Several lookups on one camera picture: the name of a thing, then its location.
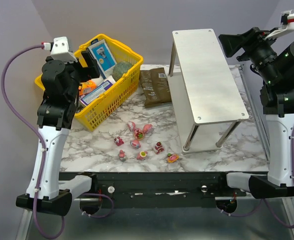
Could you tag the pink toy yellow top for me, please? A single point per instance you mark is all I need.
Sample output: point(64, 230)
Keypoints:
point(142, 155)

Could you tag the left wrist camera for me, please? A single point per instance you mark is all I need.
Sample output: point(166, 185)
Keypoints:
point(61, 50)

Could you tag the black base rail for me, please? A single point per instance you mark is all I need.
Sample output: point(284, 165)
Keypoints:
point(145, 190)

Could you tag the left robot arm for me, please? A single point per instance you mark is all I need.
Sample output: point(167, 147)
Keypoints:
point(50, 140)

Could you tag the brown snack bag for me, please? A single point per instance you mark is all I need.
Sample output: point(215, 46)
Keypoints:
point(155, 86)

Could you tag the red strawberry cake toy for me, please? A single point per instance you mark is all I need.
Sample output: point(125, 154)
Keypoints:
point(158, 148)

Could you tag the pink cake toy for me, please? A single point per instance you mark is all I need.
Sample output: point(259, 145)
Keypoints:
point(118, 141)

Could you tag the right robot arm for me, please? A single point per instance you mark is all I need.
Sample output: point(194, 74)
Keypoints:
point(277, 98)

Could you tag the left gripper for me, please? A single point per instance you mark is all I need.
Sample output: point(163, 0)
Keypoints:
point(87, 64)

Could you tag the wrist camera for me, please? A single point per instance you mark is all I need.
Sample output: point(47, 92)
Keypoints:
point(61, 50)
point(286, 26)

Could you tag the pink mushroom toy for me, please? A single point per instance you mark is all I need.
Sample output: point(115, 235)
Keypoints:
point(122, 156)

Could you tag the green round melon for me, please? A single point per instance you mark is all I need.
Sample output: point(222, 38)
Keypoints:
point(120, 69)

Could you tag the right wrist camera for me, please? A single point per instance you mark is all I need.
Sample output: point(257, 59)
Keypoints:
point(286, 26)

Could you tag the yellow plastic basket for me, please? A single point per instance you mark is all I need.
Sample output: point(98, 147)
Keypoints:
point(96, 112)

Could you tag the pink toy orange plate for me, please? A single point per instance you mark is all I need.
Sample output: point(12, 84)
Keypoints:
point(171, 158)

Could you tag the blue razor package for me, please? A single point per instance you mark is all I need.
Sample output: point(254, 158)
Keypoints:
point(105, 59)

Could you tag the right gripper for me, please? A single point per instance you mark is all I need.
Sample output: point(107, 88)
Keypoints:
point(244, 42)

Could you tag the orange snack box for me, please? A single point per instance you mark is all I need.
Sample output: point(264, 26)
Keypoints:
point(87, 87)

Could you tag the pink white bunny toy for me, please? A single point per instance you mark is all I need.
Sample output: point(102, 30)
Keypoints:
point(131, 125)

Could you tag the purple white box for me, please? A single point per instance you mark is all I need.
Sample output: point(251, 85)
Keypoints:
point(102, 88)

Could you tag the white metal shelf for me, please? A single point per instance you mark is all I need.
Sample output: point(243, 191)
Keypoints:
point(207, 103)

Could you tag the pink bear strawberry toy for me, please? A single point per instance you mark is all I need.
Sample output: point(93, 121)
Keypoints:
point(139, 134)

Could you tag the pink toy blue bow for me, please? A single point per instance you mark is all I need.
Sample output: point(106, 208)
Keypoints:
point(135, 144)

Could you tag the pink bear toy lying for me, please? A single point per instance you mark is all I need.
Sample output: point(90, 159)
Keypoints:
point(147, 128)

